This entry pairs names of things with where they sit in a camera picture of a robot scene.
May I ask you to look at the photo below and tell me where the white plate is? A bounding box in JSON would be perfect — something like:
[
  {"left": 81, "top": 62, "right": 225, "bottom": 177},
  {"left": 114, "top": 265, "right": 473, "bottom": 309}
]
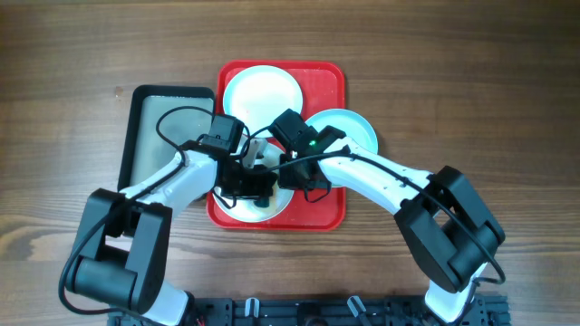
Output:
[{"left": 213, "top": 139, "right": 294, "bottom": 223}]

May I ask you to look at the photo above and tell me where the green yellow sponge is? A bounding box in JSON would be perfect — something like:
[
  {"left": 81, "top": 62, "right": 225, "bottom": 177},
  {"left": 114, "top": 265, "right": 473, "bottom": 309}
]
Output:
[{"left": 254, "top": 197, "right": 272, "bottom": 209}]

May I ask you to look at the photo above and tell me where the turquoise plate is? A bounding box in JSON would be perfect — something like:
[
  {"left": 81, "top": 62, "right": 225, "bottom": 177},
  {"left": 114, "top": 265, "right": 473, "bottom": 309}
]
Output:
[{"left": 305, "top": 109, "right": 379, "bottom": 154}]

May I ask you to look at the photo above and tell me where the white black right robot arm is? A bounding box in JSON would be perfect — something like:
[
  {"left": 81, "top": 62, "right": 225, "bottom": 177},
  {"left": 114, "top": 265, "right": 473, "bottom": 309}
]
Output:
[{"left": 281, "top": 136, "right": 506, "bottom": 324}]

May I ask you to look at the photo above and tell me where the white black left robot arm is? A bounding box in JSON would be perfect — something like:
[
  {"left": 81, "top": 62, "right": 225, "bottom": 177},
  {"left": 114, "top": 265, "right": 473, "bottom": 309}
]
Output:
[{"left": 58, "top": 140, "right": 277, "bottom": 325}]

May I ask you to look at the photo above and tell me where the red plastic tray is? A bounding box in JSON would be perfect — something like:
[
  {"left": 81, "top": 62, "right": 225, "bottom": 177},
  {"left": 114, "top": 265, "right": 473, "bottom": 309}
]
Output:
[{"left": 206, "top": 60, "right": 346, "bottom": 232}]

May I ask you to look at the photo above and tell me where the black water tray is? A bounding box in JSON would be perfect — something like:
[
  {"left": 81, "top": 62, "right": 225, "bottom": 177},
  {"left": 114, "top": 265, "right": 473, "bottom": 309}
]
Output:
[{"left": 117, "top": 85, "right": 215, "bottom": 190}]

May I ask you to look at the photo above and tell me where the light blue far plate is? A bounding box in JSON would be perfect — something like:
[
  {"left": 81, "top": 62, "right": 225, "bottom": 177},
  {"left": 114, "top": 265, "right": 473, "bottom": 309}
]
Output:
[{"left": 222, "top": 65, "right": 304, "bottom": 134}]

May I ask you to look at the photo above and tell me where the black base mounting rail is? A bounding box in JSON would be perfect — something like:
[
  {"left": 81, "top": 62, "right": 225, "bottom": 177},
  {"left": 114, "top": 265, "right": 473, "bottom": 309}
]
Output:
[{"left": 107, "top": 293, "right": 512, "bottom": 326}]

